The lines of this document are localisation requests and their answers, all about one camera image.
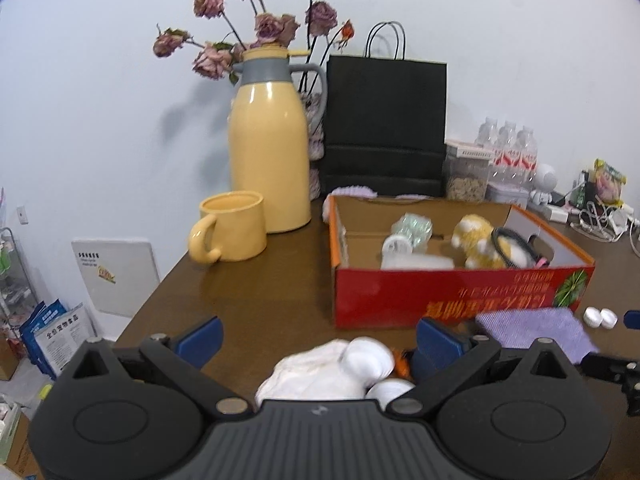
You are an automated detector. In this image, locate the black braided cable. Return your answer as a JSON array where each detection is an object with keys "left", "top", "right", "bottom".
[{"left": 491, "top": 226, "right": 550, "bottom": 268}]

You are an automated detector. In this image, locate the stack of blue packets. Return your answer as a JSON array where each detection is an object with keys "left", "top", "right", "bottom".
[{"left": 19, "top": 299, "right": 99, "bottom": 382}]

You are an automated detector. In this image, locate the black paper bag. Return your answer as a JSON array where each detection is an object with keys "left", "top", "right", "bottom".
[{"left": 319, "top": 21, "right": 449, "bottom": 199}]

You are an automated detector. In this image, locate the yellow mug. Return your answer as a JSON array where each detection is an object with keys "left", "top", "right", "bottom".
[{"left": 188, "top": 190, "right": 269, "bottom": 264}]

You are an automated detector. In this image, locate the pink snack bag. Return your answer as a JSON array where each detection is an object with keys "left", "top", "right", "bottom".
[{"left": 592, "top": 158, "right": 629, "bottom": 207}]

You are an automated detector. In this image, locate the yellow thermos jug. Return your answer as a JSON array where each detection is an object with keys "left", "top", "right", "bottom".
[{"left": 228, "top": 47, "right": 329, "bottom": 234}]

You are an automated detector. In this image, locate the white robot toy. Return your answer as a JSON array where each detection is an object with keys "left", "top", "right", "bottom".
[{"left": 527, "top": 162, "right": 562, "bottom": 207}]

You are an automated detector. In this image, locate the red cardboard box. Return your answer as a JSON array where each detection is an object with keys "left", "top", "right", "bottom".
[{"left": 327, "top": 194, "right": 597, "bottom": 330}]

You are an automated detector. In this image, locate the purple knitted vase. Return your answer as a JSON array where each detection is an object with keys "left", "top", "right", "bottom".
[{"left": 306, "top": 92, "right": 327, "bottom": 202}]

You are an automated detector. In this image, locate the dried rose bouquet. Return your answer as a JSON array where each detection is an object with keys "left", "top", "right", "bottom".
[{"left": 152, "top": 0, "right": 357, "bottom": 92}]

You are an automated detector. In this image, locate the tangle of white cables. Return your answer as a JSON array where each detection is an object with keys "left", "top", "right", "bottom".
[{"left": 569, "top": 199, "right": 633, "bottom": 244}]

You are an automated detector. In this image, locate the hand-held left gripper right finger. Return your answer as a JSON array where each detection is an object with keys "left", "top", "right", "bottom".
[{"left": 386, "top": 317, "right": 577, "bottom": 417}]

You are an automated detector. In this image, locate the black upright device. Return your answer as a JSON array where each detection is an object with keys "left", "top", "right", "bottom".
[{"left": 579, "top": 170, "right": 597, "bottom": 207}]

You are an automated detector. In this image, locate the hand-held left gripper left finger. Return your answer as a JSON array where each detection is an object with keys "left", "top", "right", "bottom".
[{"left": 62, "top": 316, "right": 253, "bottom": 416}]

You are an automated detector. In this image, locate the white and yellow plush sheep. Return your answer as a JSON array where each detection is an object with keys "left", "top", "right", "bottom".
[{"left": 451, "top": 214, "right": 533, "bottom": 270}]

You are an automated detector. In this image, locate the purple drawstring pouch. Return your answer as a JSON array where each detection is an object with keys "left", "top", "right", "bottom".
[{"left": 474, "top": 306, "right": 600, "bottom": 365}]

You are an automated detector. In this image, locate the small orange object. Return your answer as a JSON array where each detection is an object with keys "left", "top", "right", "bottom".
[{"left": 392, "top": 349, "right": 413, "bottom": 380}]

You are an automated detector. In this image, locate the cardboard carton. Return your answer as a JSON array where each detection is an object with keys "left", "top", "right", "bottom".
[{"left": 0, "top": 394, "right": 42, "bottom": 479}]

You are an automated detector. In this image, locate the white plastic container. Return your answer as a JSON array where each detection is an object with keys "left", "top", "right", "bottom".
[{"left": 381, "top": 235, "right": 455, "bottom": 270}]

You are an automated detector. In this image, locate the clear snack jar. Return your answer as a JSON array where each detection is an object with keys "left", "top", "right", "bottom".
[{"left": 443, "top": 139, "right": 494, "bottom": 202}]

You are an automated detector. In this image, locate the grey tin box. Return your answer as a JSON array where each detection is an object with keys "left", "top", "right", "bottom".
[{"left": 484, "top": 181, "right": 532, "bottom": 209}]

